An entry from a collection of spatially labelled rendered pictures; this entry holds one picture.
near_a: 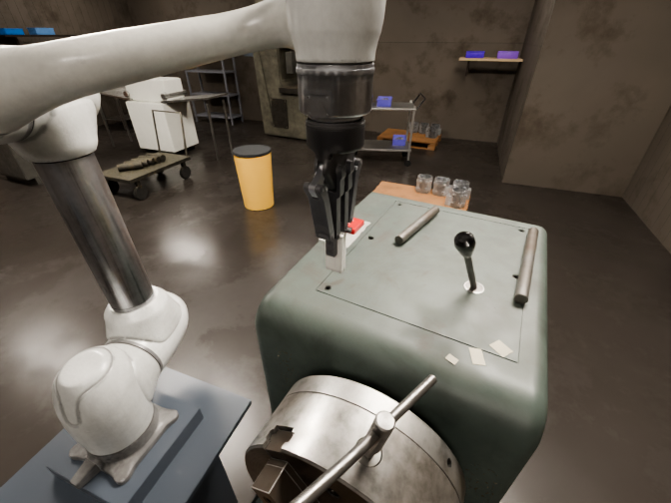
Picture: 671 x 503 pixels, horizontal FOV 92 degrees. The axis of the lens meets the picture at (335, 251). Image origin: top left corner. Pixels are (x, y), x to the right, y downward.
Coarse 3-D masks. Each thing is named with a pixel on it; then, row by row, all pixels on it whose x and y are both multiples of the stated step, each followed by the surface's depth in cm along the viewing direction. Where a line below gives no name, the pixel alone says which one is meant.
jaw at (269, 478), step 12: (288, 432) 44; (276, 444) 43; (276, 456) 43; (264, 468) 43; (276, 468) 41; (288, 468) 41; (264, 480) 41; (276, 480) 40; (288, 480) 41; (300, 480) 42; (264, 492) 39; (276, 492) 39; (288, 492) 40; (300, 492) 42
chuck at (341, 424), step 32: (288, 416) 46; (320, 416) 43; (352, 416) 43; (256, 448) 45; (288, 448) 41; (320, 448) 40; (384, 448) 40; (416, 448) 41; (352, 480) 37; (384, 480) 37; (416, 480) 39; (448, 480) 42
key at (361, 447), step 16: (432, 384) 40; (416, 400) 38; (400, 416) 36; (368, 432) 35; (352, 448) 33; (368, 448) 33; (336, 464) 31; (352, 464) 32; (320, 480) 29; (304, 496) 28
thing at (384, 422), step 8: (376, 416) 34; (384, 416) 34; (392, 416) 34; (376, 424) 34; (384, 424) 34; (392, 424) 34; (376, 432) 34; (384, 432) 33; (384, 440) 35; (376, 448) 36; (368, 456) 39
